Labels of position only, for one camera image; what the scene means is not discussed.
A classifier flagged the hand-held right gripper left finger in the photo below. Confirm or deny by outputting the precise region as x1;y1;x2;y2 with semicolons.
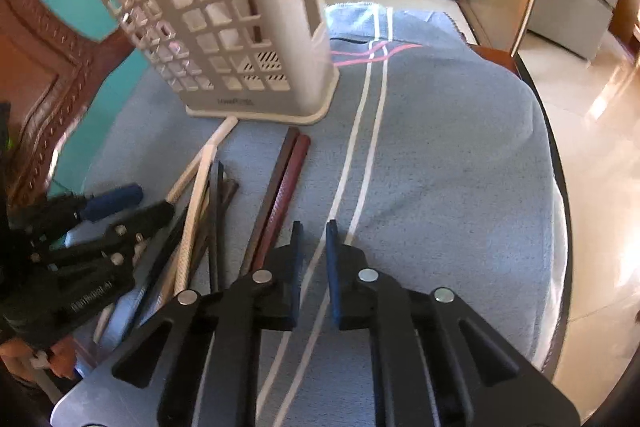
111;221;306;427

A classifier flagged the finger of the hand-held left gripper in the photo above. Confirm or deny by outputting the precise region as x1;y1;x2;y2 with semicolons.
20;184;144;233
30;201;176;268

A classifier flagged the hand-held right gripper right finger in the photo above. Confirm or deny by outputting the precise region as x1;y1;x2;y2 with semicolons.
325;220;522;427

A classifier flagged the black chopstick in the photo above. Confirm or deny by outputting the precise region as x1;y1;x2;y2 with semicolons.
207;161;226;293
131;207;190;325

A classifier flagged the cream chopstick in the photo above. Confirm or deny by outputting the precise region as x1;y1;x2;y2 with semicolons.
165;116;240;205
172;145;218;297

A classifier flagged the red chopstick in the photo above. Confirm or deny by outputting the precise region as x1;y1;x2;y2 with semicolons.
251;134;312;273

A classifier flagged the dark brown chopstick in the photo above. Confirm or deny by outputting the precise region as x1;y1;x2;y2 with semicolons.
239;127;301;277

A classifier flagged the grey plastic utensil holder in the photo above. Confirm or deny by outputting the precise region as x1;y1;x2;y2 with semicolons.
85;0;341;126

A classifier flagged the person's left hand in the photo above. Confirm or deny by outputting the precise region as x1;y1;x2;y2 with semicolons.
0;339;78;380

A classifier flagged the carved wooden chair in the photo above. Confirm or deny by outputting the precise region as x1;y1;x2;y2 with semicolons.
0;0;151;208

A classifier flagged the blue striped towel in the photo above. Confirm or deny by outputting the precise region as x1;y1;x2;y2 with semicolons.
75;2;568;427

